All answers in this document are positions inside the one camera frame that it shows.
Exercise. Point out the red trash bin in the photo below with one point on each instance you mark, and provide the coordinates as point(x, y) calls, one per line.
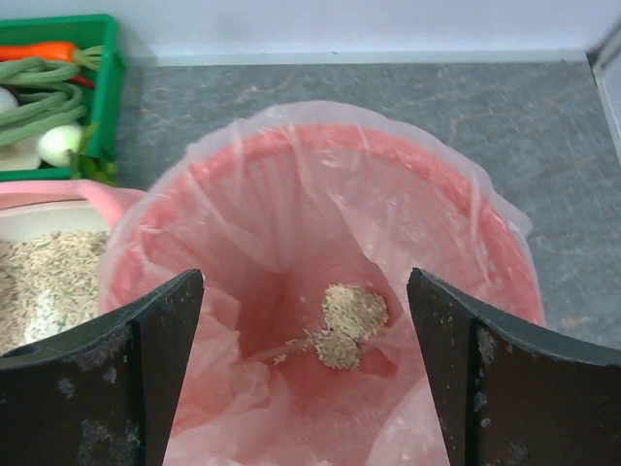
point(388, 194)

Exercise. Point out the white garlic bulb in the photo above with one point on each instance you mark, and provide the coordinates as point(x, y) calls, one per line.
point(55, 146)

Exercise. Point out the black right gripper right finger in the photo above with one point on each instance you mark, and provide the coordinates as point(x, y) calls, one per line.
point(510, 392)

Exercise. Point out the white radish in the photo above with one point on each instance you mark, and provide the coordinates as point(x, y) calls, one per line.
point(8, 102)

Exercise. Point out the pink plastic bin liner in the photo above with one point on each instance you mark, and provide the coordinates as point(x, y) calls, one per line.
point(301, 204)

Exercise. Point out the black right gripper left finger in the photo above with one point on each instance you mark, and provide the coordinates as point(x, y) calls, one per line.
point(106, 391)

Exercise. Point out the green plastic crate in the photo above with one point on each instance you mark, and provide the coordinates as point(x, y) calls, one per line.
point(102, 101)

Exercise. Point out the clumped litter lump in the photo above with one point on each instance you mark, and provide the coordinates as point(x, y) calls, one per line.
point(351, 316)

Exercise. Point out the orange carrot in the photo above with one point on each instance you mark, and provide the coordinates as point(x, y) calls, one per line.
point(56, 51)

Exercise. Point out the pink litter box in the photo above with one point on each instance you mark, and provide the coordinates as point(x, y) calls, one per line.
point(33, 209)

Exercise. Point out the red chili pepper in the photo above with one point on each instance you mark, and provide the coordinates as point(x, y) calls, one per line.
point(82, 81)

